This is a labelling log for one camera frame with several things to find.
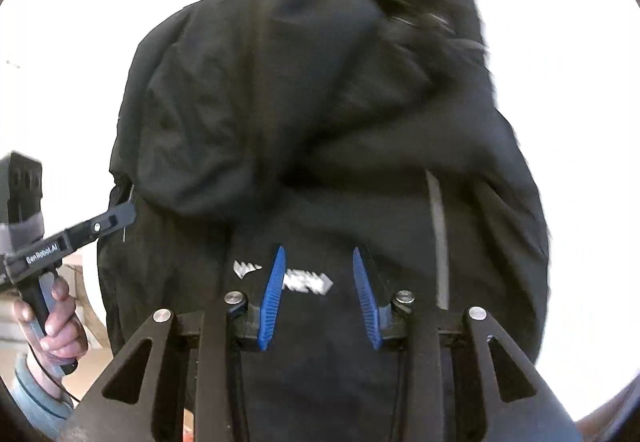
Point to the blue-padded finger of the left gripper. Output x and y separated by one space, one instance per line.
113 220

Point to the person's left hand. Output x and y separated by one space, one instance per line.
63 340

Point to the light blue left sleeve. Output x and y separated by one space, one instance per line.
45 413

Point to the black hooded jacket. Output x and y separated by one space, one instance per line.
319 127

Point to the white floral quilted bedspread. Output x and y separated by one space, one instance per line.
566 75

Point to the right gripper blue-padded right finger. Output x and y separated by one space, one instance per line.
367 301

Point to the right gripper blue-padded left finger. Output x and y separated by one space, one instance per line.
271 299

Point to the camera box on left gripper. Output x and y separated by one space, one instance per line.
21 193

